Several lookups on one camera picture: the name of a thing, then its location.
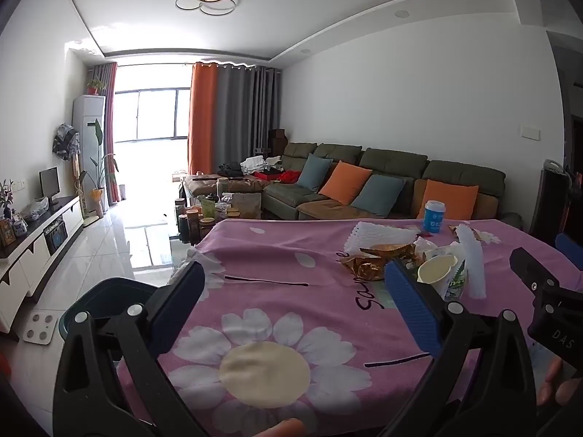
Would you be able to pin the black monitor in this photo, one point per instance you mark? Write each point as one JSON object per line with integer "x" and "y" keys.
{"x": 49, "y": 182}

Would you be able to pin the white paper napkin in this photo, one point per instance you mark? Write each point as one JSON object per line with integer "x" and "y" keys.
{"x": 378, "y": 234}

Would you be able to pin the orange curtain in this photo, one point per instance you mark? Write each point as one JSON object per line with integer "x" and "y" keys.
{"x": 202, "y": 118}

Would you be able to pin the white black TV cabinet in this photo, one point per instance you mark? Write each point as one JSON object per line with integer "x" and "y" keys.
{"x": 27, "y": 255}

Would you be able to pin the white bathroom scale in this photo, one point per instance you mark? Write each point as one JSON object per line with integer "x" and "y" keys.
{"x": 41, "y": 327}

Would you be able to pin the pink floral blanket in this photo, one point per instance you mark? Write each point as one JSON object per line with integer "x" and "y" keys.
{"x": 282, "y": 255}

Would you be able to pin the brown snack packet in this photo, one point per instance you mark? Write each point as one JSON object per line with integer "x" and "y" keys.
{"x": 479, "y": 235}

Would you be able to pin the blue cushion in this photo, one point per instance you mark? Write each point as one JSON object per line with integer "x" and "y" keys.
{"x": 314, "y": 173}
{"x": 378, "y": 195}

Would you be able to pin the dark teal trash bin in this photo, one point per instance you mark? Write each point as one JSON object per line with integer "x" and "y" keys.
{"x": 114, "y": 289}

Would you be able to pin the white paper cup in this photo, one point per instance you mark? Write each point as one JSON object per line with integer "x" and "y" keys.
{"x": 435, "y": 268}

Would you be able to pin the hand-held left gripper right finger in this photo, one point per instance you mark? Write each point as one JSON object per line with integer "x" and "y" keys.
{"x": 414, "y": 309}

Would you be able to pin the vase with twigs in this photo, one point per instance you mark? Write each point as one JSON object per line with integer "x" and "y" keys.
{"x": 7, "y": 200}

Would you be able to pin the blue cup with white lid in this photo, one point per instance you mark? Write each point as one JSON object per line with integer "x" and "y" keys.
{"x": 433, "y": 218}

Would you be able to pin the red cloth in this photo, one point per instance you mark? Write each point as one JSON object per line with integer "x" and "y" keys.
{"x": 289, "y": 176}

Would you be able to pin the tall potted plant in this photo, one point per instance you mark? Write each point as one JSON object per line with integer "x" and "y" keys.
{"x": 98, "y": 200}

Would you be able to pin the clear plastic bag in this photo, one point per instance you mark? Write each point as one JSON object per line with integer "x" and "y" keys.
{"x": 35, "y": 209}

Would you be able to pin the white wall switch plate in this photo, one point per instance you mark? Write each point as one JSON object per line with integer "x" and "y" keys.
{"x": 530, "y": 132}

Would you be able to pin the green brown sofa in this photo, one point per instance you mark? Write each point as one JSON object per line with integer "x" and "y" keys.
{"x": 391, "y": 159}

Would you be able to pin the wooden photo frame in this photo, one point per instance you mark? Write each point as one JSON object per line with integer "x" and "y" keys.
{"x": 6, "y": 233}

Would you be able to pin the black clothes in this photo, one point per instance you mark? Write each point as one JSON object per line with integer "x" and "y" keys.
{"x": 230, "y": 168}

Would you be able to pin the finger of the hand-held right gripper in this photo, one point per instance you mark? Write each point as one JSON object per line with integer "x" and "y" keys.
{"x": 530, "y": 268}
{"x": 571, "y": 252}

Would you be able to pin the white standing air conditioner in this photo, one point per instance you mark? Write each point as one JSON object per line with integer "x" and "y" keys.
{"x": 89, "y": 114}

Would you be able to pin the gold foil wrapper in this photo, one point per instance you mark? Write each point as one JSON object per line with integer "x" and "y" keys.
{"x": 364, "y": 266}

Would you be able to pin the pile of white clothes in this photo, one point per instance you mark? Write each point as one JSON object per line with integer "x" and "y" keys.
{"x": 255, "y": 164}

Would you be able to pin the tan snack bag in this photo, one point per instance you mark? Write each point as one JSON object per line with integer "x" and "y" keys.
{"x": 248, "y": 205}

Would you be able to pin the small potted plant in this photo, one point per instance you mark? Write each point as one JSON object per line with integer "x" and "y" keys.
{"x": 95, "y": 86}

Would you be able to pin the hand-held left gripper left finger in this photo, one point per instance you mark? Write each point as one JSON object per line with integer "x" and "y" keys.
{"x": 180, "y": 309}

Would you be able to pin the blue white ceramic jar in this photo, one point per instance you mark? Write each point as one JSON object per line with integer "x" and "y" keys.
{"x": 20, "y": 227}

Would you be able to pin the person's right hand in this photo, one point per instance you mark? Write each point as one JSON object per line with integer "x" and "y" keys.
{"x": 550, "y": 382}

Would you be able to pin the window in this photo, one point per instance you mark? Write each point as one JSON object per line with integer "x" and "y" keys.
{"x": 155, "y": 116}

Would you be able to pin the dark wooden cabinet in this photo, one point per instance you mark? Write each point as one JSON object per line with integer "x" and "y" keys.
{"x": 278, "y": 141}

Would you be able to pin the black upright panel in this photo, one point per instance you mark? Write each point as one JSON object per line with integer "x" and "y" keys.
{"x": 549, "y": 200}

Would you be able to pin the clear plastic wrapper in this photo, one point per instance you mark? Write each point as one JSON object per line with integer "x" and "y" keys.
{"x": 471, "y": 259}

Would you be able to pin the black coffee table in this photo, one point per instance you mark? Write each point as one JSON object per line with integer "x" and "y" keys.
{"x": 182, "y": 234}

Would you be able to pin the grey red striped curtain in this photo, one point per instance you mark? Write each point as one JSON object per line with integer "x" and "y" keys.
{"x": 110, "y": 100}

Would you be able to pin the group of glass jars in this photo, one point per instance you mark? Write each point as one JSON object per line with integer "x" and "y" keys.
{"x": 205, "y": 211}

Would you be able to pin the covered floor fan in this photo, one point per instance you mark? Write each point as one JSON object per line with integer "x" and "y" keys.
{"x": 66, "y": 141}

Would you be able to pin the orange cushion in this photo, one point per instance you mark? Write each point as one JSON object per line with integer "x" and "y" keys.
{"x": 453, "y": 198}
{"x": 344, "y": 182}

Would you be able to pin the green white plastic wrapper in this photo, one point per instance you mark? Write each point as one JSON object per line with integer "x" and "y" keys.
{"x": 455, "y": 284}

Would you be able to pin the person's left hand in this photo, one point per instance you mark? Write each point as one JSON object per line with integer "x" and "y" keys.
{"x": 280, "y": 429}

